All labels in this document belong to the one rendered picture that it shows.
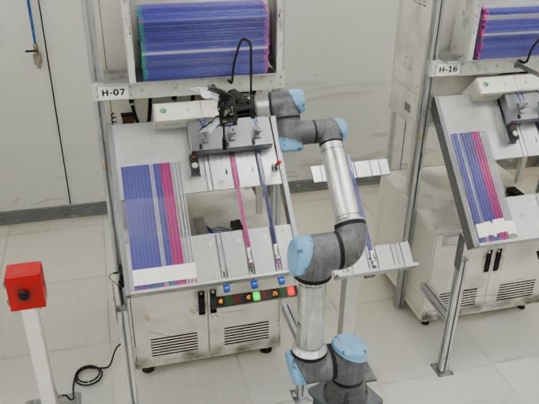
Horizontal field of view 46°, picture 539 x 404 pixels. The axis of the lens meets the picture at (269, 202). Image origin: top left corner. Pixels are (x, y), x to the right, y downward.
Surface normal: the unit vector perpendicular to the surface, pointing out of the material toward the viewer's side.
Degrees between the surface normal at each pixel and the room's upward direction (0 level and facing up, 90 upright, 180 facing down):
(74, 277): 0
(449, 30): 90
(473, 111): 44
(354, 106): 90
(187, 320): 90
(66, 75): 90
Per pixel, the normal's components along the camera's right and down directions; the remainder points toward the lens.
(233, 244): 0.18, -0.33
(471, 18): -0.97, 0.11
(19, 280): 0.25, 0.47
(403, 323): 0.01, -0.88
